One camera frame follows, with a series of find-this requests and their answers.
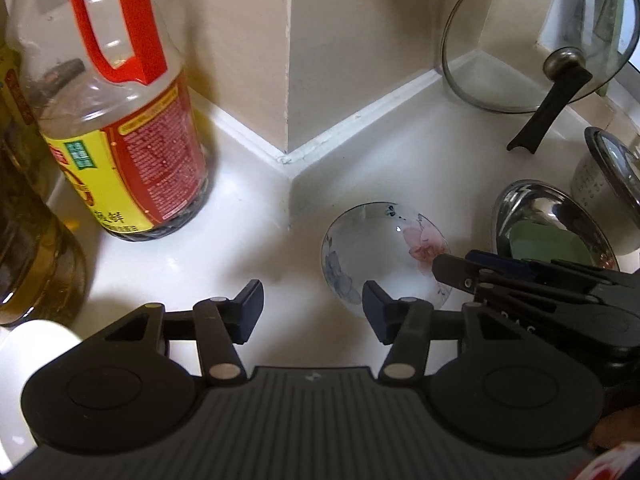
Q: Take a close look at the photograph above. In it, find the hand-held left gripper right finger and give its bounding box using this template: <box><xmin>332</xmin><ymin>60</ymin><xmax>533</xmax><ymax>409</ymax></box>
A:
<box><xmin>362</xmin><ymin>280</ymin><xmax>531</xmax><ymax>387</ymax></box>

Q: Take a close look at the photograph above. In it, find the glass pot lid black handle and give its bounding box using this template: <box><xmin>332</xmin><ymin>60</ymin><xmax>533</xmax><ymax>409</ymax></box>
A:
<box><xmin>440</xmin><ymin>0</ymin><xmax>633</xmax><ymax>153</ymax></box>

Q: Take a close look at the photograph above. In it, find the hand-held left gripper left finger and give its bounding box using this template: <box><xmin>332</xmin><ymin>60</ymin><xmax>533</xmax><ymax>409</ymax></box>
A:
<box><xmin>102</xmin><ymin>279</ymin><xmax>265</xmax><ymax>387</ymax></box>

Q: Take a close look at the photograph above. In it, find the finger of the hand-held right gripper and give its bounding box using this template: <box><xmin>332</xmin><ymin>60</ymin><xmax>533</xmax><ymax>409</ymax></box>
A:
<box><xmin>432</xmin><ymin>254</ymin><xmax>608</xmax><ymax>311</ymax></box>
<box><xmin>465</xmin><ymin>249</ymin><xmax>637</xmax><ymax>286</ymax></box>

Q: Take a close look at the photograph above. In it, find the small black-rimmed glass lid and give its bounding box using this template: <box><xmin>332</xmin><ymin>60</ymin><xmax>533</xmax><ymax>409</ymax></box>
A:
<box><xmin>584</xmin><ymin>126</ymin><xmax>640</xmax><ymax>206</ymax></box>

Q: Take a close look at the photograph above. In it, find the person's right hand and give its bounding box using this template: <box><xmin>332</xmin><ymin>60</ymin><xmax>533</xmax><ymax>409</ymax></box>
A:
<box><xmin>587</xmin><ymin>404</ymin><xmax>640</xmax><ymax>453</ymax></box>

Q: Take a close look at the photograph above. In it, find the red and white cloth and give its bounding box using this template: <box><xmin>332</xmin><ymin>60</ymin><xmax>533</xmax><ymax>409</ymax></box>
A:
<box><xmin>570</xmin><ymin>440</ymin><xmax>640</xmax><ymax>480</ymax></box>

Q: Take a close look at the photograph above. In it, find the floral ceramic bowl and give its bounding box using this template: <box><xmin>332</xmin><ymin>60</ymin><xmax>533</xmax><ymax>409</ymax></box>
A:
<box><xmin>321</xmin><ymin>201</ymin><xmax>452</xmax><ymax>318</ymax></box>

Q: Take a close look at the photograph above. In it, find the red-handled clear plastic bottle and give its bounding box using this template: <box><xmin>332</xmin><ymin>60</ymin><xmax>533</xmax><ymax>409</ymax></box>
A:
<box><xmin>5</xmin><ymin>0</ymin><xmax>213</xmax><ymax>243</ymax></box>

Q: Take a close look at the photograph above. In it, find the white cup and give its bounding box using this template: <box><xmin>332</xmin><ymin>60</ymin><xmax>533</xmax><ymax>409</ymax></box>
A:
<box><xmin>0</xmin><ymin>320</ymin><xmax>83</xmax><ymax>466</ymax></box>

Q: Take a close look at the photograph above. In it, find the yellow-labelled oil bottle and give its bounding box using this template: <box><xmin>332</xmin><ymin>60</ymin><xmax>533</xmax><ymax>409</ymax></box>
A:
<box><xmin>0</xmin><ymin>35</ymin><xmax>88</xmax><ymax>328</ymax></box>

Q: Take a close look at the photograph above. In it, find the silver metal pot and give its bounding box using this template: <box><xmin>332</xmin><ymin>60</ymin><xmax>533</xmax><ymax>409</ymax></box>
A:
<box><xmin>570</xmin><ymin>152</ymin><xmax>633</xmax><ymax>256</ymax></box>

